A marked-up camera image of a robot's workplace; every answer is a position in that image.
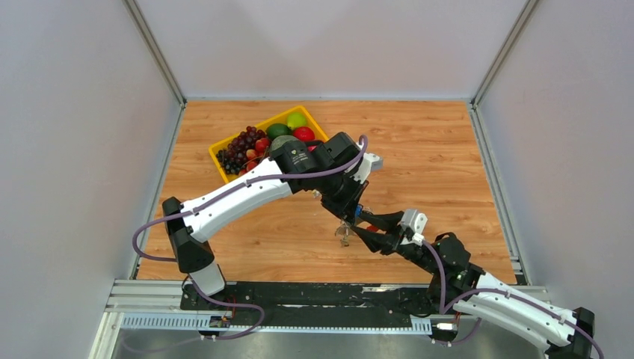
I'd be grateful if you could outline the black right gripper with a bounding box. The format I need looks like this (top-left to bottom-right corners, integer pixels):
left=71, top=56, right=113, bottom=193
left=349, top=211, right=440, bottom=275

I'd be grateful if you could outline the aluminium front frame rail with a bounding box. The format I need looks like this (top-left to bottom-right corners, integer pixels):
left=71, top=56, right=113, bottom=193
left=89, top=278, right=553, bottom=359

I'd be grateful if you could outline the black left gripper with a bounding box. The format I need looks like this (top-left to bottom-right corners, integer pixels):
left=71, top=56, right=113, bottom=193
left=317, top=168, right=370, bottom=227

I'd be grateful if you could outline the red cherry bunch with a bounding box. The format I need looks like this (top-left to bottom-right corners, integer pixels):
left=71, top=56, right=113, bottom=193
left=238, top=138, right=271, bottom=176

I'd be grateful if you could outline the dark green lime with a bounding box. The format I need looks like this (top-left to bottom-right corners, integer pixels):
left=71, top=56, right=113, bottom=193
left=265, top=123, right=292, bottom=141

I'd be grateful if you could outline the red apple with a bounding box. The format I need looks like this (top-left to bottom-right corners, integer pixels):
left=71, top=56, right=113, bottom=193
left=292, top=126, right=316, bottom=142

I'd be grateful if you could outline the light green apple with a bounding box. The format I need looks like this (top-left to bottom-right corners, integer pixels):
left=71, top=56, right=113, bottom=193
left=286, top=112, right=308, bottom=131

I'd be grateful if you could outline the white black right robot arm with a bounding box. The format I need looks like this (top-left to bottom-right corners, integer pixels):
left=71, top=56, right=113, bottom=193
left=348, top=209, right=605, bottom=358

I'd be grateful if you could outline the dark purple grape bunch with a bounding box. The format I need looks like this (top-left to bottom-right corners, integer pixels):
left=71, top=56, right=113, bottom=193
left=212, top=126, right=268, bottom=177

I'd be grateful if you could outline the green netted melon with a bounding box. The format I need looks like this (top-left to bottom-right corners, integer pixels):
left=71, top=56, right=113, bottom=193
left=270, top=135, right=298, bottom=152

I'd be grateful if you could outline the yellow plastic fruit tray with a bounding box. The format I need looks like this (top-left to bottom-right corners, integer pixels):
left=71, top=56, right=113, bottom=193
left=209, top=105, right=329, bottom=183

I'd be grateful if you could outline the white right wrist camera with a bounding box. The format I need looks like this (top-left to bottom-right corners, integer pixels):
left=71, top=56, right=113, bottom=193
left=401, top=209, right=428, bottom=246

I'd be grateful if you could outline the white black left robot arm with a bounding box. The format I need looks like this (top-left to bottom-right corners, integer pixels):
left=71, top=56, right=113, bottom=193
left=163, top=132, right=383, bottom=310

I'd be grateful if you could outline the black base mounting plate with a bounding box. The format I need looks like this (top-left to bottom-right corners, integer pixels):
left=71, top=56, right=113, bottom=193
left=179, top=281, right=439, bottom=329

